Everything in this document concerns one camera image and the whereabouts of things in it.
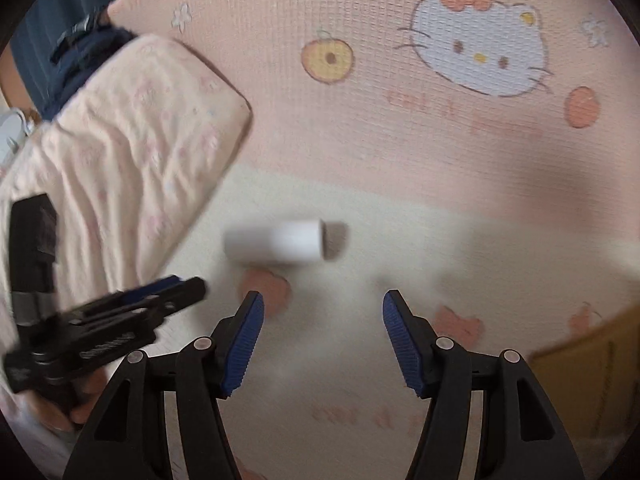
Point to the white paper roll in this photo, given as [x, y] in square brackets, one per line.
[280, 241]

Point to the person's left hand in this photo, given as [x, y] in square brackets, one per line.
[82, 407]

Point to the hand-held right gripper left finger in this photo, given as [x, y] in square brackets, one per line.
[245, 345]

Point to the pink cartoon printed mat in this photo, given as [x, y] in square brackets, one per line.
[400, 160]

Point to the pink printed pillow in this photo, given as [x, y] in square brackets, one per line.
[135, 160]

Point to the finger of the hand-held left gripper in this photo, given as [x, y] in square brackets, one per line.
[152, 286]
[185, 294]

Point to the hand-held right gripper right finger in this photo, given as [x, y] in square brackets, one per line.
[402, 345]

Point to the white object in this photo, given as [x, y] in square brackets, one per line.
[12, 132]

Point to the dark blue cloth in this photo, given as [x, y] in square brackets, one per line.
[45, 50]

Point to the cardboard box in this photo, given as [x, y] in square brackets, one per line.
[585, 375]

